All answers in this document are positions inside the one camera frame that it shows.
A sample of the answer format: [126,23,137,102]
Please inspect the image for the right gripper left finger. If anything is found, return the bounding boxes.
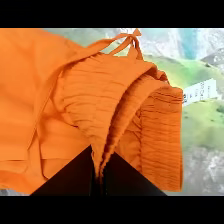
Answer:
[30,145,98,197]

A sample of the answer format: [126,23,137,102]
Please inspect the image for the orange shorts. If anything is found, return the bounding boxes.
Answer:
[0,27,221,196]

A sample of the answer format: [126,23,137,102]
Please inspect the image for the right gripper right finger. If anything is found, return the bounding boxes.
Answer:
[101,151,168,197]

